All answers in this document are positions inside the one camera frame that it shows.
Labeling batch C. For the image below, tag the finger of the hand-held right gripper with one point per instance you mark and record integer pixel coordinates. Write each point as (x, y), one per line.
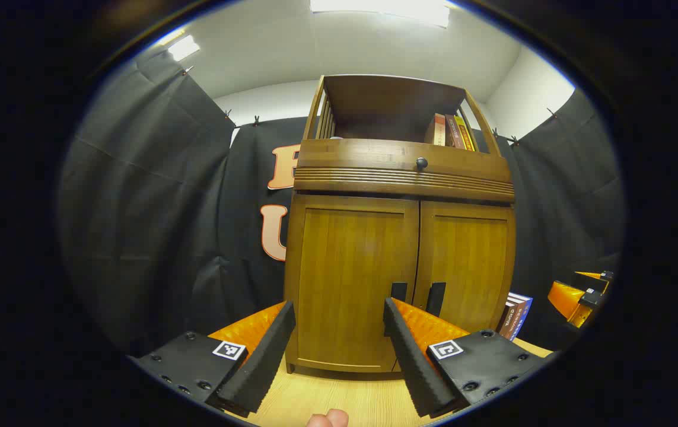
(564, 299)
(594, 275)

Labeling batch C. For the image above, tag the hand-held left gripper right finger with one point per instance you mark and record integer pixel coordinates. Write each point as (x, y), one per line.
(413, 362)

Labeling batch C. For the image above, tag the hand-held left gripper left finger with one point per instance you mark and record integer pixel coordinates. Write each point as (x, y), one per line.
(261, 362)

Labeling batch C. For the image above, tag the wooden cabinet door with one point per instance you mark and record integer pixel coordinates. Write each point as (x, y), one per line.
(344, 267)
(469, 261)

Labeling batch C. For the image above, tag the wooden cabinet drawer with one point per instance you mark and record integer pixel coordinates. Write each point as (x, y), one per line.
(362, 157)

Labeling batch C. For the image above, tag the wooden shoe cabinet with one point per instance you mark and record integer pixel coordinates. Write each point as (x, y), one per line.
(374, 98)

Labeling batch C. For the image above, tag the blue book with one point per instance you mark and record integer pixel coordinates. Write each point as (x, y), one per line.
(522, 317)

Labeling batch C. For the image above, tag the reddish brown book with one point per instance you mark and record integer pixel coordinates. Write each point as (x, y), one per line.
(509, 323)

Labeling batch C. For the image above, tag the black drawer knob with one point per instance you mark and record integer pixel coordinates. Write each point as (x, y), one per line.
(422, 163)

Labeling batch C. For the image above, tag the black backdrop cloth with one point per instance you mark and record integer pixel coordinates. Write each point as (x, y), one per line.
(137, 207)

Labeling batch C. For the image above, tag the maroon book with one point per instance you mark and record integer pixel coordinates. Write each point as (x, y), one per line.
(452, 131)

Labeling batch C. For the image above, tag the light red book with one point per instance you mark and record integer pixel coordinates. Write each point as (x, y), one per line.
(437, 130)

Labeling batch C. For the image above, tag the small ceiling light panel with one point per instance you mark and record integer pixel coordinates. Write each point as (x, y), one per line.
(183, 47)

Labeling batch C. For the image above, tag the large ceiling light panel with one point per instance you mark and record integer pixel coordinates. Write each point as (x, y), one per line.
(380, 9)

